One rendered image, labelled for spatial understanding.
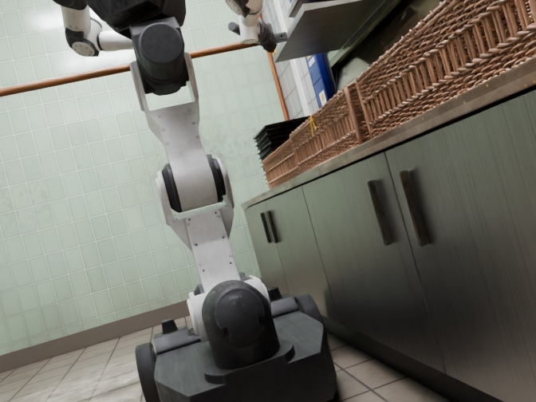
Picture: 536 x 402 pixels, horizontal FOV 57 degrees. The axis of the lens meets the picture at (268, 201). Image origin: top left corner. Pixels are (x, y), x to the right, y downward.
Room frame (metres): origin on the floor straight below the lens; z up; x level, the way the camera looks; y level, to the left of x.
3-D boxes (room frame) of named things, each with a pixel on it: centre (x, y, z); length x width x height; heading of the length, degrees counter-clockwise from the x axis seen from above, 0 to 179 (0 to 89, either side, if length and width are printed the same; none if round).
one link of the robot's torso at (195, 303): (1.32, 0.18, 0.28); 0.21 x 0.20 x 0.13; 12
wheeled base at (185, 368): (1.35, 0.18, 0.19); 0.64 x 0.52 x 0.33; 12
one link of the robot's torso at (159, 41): (1.37, 0.19, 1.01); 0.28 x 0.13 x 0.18; 12
